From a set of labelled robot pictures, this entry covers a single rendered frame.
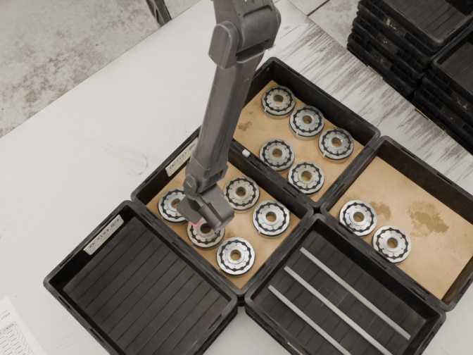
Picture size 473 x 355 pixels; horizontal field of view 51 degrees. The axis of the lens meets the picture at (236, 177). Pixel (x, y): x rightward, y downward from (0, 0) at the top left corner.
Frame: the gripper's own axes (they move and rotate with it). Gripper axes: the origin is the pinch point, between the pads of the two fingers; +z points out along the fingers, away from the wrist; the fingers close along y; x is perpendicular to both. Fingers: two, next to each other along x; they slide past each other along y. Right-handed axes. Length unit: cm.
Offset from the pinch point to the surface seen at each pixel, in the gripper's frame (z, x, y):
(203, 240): 8.2, -4.3, -5.2
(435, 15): 54, -4, 132
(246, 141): 14.2, 7.4, 25.8
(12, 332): 23, 20, -59
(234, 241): 8.3, -10.6, 0.3
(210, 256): 11.1, -8.3, -6.6
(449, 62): 63, -20, 125
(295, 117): 11.8, 1.0, 40.5
